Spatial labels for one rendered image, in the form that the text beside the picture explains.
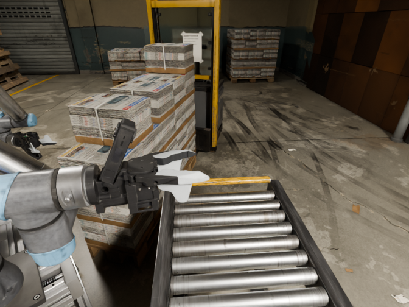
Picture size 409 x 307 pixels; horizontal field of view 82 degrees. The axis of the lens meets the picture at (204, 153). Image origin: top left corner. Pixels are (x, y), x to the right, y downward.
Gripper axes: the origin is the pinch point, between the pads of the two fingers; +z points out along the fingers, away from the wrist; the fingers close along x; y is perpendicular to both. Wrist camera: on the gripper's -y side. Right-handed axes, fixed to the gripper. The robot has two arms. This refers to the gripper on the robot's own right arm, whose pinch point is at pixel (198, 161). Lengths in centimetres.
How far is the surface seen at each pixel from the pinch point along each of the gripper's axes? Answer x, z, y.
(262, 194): -41, 37, 39
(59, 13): -805, -215, -135
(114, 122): -94, -27, 14
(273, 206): -33, 39, 40
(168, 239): -25.9, -6.3, 40.8
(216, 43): -211, 68, -29
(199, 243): -21.4, 4.0, 41.2
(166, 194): -51, -4, 38
